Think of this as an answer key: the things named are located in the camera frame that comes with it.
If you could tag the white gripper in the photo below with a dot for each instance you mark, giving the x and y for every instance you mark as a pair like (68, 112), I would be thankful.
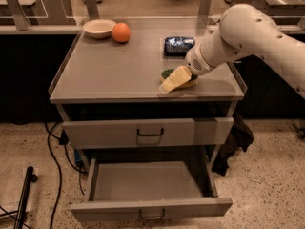
(194, 62)

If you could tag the green and yellow sponge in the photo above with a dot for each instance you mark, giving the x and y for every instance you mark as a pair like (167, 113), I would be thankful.
(193, 81)

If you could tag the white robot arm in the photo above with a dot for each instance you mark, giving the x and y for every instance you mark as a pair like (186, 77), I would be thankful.
(243, 30)

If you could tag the upper grey drawer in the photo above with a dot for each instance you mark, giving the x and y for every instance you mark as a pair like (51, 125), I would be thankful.
(147, 132)

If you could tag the grey drawer cabinet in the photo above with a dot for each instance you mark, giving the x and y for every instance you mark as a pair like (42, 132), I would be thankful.
(103, 80)

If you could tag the open middle grey drawer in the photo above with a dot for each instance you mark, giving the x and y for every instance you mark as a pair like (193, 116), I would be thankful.
(158, 189)

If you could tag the blue chip bag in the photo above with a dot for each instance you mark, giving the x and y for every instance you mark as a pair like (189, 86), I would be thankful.
(178, 45)

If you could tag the orange fruit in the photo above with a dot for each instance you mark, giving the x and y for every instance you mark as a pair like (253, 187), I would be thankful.
(121, 33)

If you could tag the dark cloth on floor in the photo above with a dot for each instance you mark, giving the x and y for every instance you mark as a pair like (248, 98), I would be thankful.
(240, 136)

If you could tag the white bowl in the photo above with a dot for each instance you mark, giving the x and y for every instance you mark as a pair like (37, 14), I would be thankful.
(99, 28)

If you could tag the black pole stand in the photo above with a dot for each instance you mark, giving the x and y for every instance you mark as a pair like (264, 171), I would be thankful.
(30, 177)

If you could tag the grey post right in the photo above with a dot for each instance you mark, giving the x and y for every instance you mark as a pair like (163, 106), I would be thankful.
(203, 11)

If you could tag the grey post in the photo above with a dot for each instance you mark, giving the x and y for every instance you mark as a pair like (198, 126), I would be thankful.
(92, 9)
(20, 20)
(203, 11)

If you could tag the grey post middle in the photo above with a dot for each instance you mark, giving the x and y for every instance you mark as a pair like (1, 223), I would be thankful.
(92, 9)

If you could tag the grey post left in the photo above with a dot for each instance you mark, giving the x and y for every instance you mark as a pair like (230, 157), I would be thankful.
(20, 20)

